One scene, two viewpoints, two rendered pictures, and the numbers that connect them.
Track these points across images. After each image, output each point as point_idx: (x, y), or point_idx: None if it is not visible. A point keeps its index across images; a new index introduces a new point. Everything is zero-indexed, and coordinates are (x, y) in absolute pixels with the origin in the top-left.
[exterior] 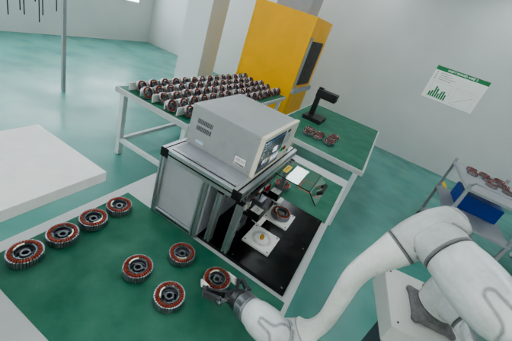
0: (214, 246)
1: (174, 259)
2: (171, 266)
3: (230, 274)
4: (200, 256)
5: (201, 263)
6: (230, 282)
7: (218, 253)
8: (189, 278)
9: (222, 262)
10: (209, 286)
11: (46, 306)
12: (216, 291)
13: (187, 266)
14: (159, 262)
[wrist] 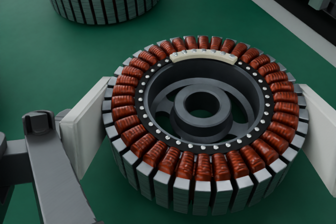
0: None
1: None
2: (49, 14)
3: (313, 100)
4: (188, 5)
5: (179, 30)
6: (306, 159)
7: (282, 11)
8: (84, 69)
9: (292, 47)
10: (65, 127)
11: None
12: (39, 203)
13: (108, 22)
14: None
